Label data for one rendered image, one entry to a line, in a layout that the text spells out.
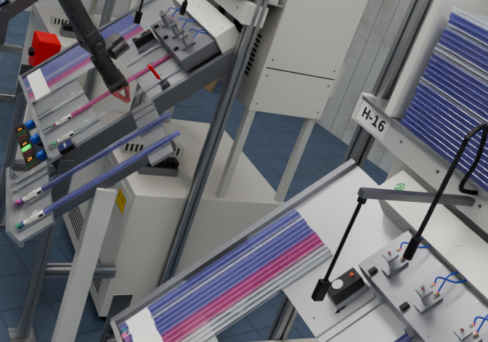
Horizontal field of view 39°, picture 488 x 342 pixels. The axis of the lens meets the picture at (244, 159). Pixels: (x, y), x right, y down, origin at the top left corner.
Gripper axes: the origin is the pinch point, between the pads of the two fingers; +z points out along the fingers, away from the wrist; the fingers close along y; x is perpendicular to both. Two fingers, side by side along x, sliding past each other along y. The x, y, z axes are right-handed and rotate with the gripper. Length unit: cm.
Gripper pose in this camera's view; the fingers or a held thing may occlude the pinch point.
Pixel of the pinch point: (127, 99)
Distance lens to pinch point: 238.2
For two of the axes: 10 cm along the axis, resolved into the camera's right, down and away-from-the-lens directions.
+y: -4.0, -4.8, 7.8
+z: 3.8, 6.9, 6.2
